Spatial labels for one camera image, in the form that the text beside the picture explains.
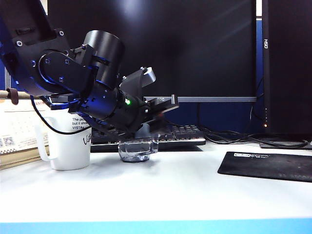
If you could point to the black left gripper flat finger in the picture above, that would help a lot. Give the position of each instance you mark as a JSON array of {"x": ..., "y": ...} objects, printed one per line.
[{"x": 163, "y": 106}]

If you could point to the black left gripper wedge finger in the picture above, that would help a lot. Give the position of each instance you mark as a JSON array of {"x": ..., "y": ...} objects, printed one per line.
[{"x": 153, "y": 128}]

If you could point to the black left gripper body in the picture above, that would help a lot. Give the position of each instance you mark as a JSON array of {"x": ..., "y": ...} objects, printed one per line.
[{"x": 131, "y": 114}]

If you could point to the transparent plastic cup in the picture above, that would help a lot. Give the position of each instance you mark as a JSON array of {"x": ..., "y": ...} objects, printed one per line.
[{"x": 134, "y": 153}]

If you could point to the white ceramic cup with text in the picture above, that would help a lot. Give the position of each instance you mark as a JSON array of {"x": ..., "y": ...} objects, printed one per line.
[{"x": 68, "y": 151}]

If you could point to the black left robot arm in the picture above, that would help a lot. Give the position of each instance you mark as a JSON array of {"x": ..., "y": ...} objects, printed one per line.
[{"x": 36, "y": 61}]

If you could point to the black keyboard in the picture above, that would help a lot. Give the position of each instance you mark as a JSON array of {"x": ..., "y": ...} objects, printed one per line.
[{"x": 185, "y": 136}]

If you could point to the large black AOC monitor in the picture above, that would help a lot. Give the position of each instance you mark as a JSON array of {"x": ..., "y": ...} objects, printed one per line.
[{"x": 195, "y": 48}]

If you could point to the beige desk calendar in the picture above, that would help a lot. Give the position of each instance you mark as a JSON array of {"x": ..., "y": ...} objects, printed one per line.
[{"x": 17, "y": 131}]

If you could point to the black mouse pad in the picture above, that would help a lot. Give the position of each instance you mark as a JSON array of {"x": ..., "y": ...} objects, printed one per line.
[{"x": 268, "y": 167}]

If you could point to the black HSO monitor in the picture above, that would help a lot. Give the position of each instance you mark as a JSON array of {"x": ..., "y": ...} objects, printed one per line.
[{"x": 287, "y": 73}]

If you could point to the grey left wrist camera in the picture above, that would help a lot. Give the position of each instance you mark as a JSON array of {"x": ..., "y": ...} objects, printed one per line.
[{"x": 149, "y": 78}]

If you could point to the grey partition post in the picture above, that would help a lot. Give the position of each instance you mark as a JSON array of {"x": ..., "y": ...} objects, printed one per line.
[{"x": 8, "y": 81}]

